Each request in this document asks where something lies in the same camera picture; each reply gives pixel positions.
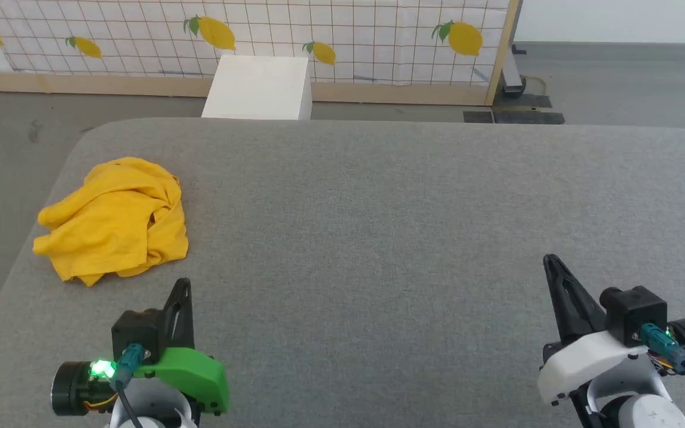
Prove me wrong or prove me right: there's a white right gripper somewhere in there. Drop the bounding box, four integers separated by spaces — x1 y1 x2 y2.
538 254 685 405

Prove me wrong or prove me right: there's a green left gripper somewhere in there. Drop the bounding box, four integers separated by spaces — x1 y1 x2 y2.
51 278 230 417

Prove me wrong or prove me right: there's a yellow t-shirt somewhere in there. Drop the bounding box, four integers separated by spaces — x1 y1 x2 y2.
32 157 190 287

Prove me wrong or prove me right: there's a black floor plate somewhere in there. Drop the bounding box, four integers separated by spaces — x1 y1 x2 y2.
463 93 566 125

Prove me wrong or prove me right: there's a grey fabric sofa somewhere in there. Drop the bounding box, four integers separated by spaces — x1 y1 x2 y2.
0 117 685 428

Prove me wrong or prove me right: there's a grey metal stand foot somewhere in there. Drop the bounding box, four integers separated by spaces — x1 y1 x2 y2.
500 45 527 99

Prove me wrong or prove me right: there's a white box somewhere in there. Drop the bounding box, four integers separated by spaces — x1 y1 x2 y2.
201 55 313 121

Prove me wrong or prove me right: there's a lemon print partition panel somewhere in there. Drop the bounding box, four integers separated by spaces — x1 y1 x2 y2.
0 0 523 106

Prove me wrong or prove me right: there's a black left cable teal plug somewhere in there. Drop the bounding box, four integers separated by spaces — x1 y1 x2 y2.
111 344 146 428

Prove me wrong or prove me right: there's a black cable teal plug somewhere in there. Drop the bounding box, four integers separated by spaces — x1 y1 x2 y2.
111 344 146 428
640 324 685 398

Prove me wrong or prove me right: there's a black right cable teal plug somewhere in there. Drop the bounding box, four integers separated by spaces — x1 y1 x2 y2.
640 324 685 398

